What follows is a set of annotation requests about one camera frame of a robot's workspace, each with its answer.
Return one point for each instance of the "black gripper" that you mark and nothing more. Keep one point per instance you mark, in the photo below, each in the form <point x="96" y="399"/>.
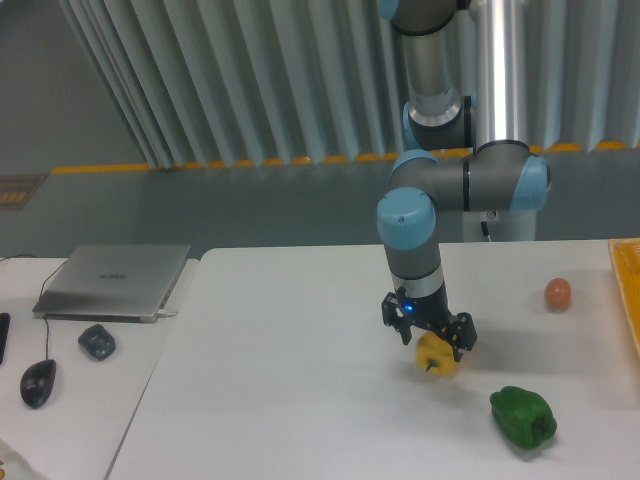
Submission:
<point x="431" y="312"/>

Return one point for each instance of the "yellow bell pepper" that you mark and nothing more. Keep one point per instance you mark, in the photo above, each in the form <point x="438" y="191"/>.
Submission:
<point x="436" y="356"/>

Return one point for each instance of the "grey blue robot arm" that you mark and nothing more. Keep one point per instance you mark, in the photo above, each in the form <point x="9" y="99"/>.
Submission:
<point x="463" y="154"/>

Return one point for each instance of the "green bell pepper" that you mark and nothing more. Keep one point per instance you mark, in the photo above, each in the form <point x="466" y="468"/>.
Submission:
<point x="524" y="417"/>

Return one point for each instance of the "yellow plastic basket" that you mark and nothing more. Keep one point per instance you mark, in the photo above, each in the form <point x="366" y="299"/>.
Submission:
<point x="624" y="258"/>

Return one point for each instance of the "brown egg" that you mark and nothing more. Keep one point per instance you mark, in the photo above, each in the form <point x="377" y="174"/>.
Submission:
<point x="557" y="294"/>

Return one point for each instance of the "silver laptop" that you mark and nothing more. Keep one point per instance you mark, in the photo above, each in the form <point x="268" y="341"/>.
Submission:
<point x="117" y="282"/>

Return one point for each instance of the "grey folding partition screen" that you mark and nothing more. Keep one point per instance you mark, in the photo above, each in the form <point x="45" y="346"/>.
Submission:
<point x="276" y="82"/>

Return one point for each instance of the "dark grey earbuds case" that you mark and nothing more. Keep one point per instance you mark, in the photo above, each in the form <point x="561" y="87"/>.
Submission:
<point x="97" y="342"/>

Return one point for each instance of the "black computer mouse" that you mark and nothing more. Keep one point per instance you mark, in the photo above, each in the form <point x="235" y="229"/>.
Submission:
<point x="37" y="382"/>

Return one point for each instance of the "black flat device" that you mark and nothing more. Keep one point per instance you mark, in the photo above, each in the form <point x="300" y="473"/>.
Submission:
<point x="5" y="320"/>

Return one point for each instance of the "white orange bag corner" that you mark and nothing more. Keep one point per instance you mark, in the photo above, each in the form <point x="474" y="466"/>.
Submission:
<point x="13" y="465"/>

